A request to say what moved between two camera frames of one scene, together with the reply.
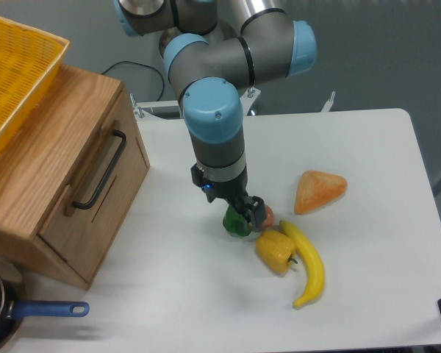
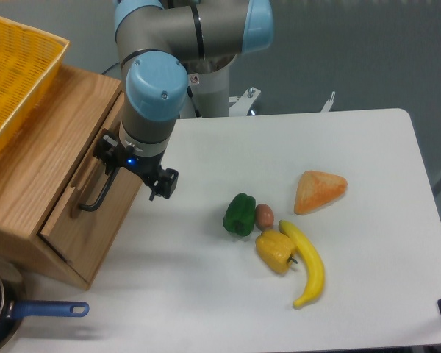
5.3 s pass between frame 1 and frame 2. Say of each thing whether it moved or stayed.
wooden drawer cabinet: stayed
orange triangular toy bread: stayed
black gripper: moved
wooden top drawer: stayed
